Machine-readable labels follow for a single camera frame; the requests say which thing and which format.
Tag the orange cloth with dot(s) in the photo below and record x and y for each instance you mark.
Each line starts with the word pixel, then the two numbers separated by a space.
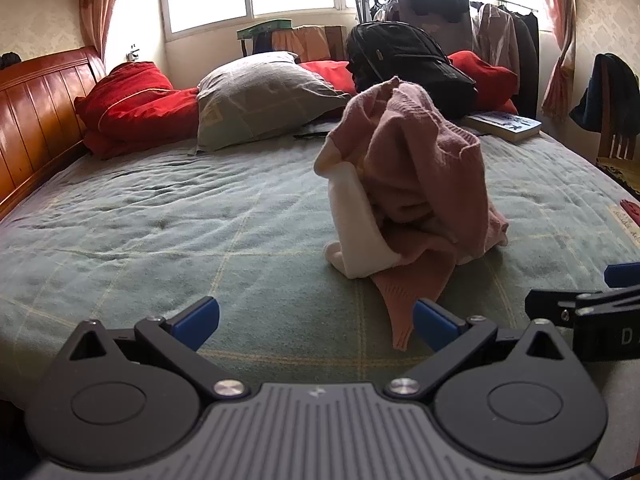
pixel 310 42

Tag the orange patterned curtain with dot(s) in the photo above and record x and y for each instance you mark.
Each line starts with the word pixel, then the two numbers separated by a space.
pixel 97 0
pixel 560 35

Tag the grey pillow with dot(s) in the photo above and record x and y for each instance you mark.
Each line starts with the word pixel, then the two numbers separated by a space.
pixel 260 95

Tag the small metal fixture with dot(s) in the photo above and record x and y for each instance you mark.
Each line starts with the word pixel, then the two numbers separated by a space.
pixel 133 54

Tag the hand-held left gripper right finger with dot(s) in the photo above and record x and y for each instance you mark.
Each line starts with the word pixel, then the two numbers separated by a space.
pixel 435 325

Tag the dark blue jacket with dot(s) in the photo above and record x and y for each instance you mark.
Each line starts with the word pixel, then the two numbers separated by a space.
pixel 600 95

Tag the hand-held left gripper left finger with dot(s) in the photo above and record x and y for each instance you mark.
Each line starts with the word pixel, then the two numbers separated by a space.
pixel 197 322

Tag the paperback book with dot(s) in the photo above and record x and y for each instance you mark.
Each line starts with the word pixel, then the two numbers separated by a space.
pixel 505 125

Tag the flat grey pouch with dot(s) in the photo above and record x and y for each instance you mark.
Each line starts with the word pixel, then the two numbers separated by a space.
pixel 315 130

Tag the red blanket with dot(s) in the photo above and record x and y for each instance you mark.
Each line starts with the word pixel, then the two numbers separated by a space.
pixel 490 80

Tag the black backpack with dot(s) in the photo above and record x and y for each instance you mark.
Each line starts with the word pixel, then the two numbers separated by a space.
pixel 405 55

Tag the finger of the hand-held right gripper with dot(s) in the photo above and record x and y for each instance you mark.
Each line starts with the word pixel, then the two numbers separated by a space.
pixel 545 305
pixel 622 275

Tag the wooden headboard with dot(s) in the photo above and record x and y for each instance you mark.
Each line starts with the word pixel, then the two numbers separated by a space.
pixel 35 105

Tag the pink and white sweater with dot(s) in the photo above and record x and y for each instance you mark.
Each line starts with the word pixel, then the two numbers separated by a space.
pixel 410 170

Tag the small black object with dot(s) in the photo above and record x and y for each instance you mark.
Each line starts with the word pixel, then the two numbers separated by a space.
pixel 9 60

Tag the green checked bedspread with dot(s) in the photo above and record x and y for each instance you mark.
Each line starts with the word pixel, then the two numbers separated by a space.
pixel 150 220

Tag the beige shirt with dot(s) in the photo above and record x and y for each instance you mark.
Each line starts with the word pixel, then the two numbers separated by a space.
pixel 495 45

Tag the black coat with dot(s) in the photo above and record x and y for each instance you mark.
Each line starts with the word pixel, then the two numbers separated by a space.
pixel 527 60

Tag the wooden chair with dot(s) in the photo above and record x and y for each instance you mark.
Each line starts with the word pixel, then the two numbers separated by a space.
pixel 620 150

